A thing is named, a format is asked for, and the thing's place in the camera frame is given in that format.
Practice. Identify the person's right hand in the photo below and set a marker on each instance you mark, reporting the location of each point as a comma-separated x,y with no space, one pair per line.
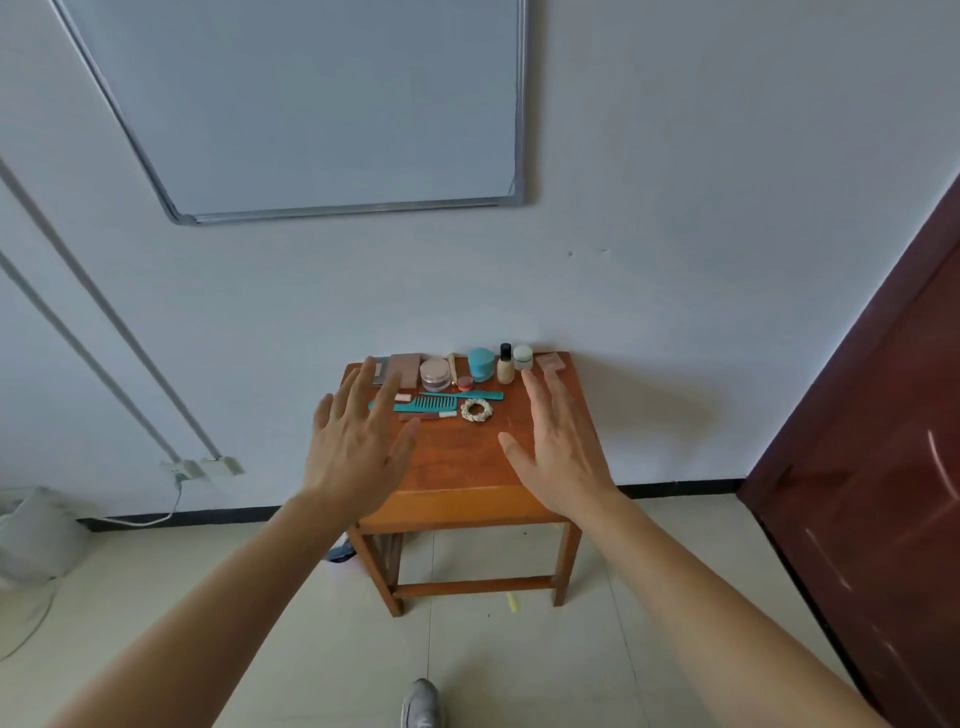
566,465

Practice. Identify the person's left hand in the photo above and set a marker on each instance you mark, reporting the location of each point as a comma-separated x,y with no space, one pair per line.
349,461

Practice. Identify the person's right middle finger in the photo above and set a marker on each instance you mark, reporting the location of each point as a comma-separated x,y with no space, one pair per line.
559,396

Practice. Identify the person's left little finger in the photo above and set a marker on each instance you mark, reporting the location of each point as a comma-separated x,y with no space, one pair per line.
323,420

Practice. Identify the person's left thumb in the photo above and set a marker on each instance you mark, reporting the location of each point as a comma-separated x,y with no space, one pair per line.
405,446

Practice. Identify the person's right thumb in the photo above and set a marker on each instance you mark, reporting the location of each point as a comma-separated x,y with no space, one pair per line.
516,454

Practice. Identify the person's left middle finger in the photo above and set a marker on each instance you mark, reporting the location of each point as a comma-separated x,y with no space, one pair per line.
366,394

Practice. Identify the person's right forearm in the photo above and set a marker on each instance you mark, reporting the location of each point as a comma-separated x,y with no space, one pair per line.
712,622

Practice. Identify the person's left forearm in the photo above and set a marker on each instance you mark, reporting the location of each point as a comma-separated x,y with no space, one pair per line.
217,622

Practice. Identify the grey makeup palette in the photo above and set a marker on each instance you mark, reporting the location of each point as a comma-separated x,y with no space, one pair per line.
381,370

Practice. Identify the pink square compact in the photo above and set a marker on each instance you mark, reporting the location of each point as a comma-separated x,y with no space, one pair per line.
550,362

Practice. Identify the brown makeup palette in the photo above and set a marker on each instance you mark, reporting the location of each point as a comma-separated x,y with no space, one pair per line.
406,369

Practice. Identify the teal wide-tooth comb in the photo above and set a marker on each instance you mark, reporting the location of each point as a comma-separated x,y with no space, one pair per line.
427,405

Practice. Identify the small wooden table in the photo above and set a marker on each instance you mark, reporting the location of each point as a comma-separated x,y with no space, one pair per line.
465,457

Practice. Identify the small white cream jar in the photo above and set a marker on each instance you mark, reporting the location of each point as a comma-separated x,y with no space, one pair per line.
523,358

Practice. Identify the foundation bottle with black cap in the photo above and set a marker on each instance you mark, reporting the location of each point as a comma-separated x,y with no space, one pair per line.
505,369

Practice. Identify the beige braided scrunchie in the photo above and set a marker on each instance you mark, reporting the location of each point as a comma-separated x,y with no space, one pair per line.
466,411

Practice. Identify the round pink powder jar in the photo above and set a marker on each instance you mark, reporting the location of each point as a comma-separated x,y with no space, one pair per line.
435,375

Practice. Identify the teal tail comb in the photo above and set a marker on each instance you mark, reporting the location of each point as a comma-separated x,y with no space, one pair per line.
465,395

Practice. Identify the teal cosmetic jar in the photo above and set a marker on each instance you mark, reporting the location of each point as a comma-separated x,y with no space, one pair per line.
481,365

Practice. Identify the small red round jar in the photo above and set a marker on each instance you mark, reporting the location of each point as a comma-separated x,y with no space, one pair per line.
465,384

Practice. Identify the cream cosmetic tube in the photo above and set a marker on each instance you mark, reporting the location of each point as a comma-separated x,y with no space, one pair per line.
453,367

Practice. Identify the blue item under table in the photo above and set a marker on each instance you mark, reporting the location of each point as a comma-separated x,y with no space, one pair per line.
341,551

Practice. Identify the grey shoe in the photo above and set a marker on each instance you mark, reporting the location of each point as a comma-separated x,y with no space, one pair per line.
420,706

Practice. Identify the white floor fan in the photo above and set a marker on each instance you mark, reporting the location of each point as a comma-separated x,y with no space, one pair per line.
37,536

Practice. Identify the dark red wooden door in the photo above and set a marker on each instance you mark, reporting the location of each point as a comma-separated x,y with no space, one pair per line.
877,487

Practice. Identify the white wall socket with plug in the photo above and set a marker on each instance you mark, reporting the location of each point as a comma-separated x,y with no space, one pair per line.
180,470

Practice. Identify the grey wall conduit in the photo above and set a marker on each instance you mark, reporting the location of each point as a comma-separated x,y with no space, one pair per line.
112,315
90,360

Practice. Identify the wall-mounted whiteboard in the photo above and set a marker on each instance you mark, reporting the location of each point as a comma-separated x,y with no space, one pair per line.
300,97

